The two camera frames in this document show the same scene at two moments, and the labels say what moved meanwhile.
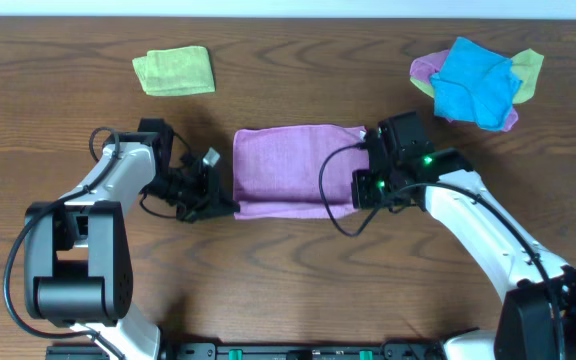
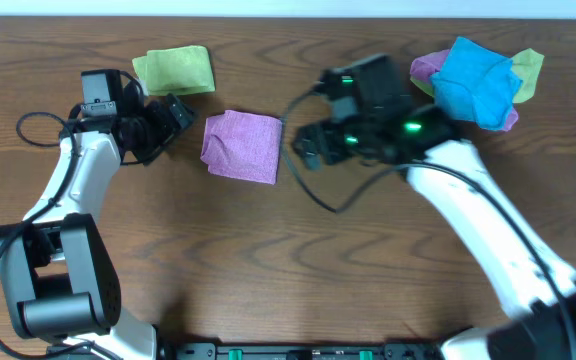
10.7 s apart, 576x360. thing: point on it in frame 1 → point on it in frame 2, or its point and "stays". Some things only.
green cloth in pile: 527,68 stays
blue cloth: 475,83 stays
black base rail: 259,351 stays
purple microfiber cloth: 276,170 → 243,145
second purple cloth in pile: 427,65 stays
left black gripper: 206,203 → 169,129
